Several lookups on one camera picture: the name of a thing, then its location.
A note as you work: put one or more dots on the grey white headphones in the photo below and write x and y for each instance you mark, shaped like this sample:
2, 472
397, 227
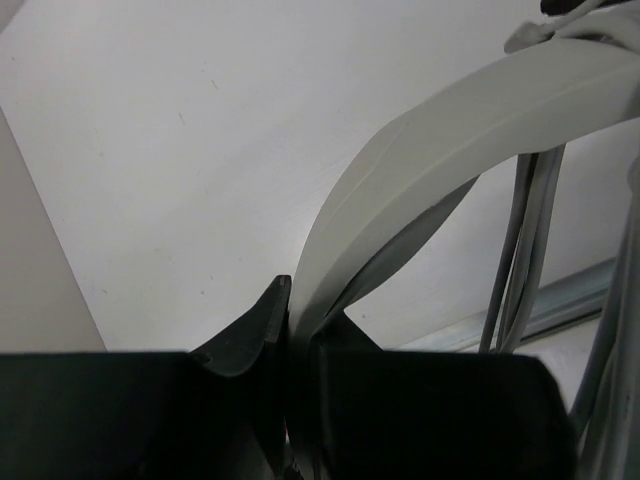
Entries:
491, 414

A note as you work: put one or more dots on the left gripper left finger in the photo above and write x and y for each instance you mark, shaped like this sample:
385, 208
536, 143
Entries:
247, 359

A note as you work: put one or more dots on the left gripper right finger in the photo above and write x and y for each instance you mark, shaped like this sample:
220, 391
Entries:
340, 371

